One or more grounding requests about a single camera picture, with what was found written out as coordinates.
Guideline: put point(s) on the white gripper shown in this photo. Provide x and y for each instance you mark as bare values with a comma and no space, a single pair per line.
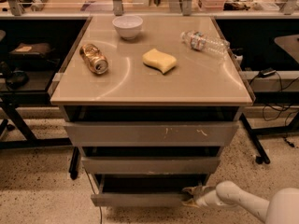
202,198

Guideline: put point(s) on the grey bottom drawer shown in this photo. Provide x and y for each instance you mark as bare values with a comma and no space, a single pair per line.
144,190

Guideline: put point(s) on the grey drawer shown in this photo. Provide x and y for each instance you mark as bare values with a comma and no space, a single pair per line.
151,134
144,190
150,166

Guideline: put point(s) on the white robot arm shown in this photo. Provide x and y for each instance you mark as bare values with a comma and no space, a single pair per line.
283,208

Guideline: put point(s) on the grey drawer cabinet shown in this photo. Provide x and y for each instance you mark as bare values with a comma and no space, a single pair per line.
201,87

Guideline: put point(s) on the grey middle drawer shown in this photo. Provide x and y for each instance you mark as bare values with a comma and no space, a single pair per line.
150,166

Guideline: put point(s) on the grey top drawer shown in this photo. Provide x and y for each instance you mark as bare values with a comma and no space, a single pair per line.
151,134

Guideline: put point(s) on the black power adapter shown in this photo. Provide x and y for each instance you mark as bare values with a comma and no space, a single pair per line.
267,72

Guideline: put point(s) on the yellow sponge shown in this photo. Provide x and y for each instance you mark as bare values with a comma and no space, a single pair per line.
159,60

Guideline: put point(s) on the clear plastic water bottle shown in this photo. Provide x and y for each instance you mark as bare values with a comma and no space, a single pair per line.
201,42

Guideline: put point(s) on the crushed gold soda can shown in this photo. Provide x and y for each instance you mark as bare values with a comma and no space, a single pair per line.
94,59

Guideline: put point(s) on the white ceramic bowl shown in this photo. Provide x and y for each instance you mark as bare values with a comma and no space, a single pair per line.
128,27

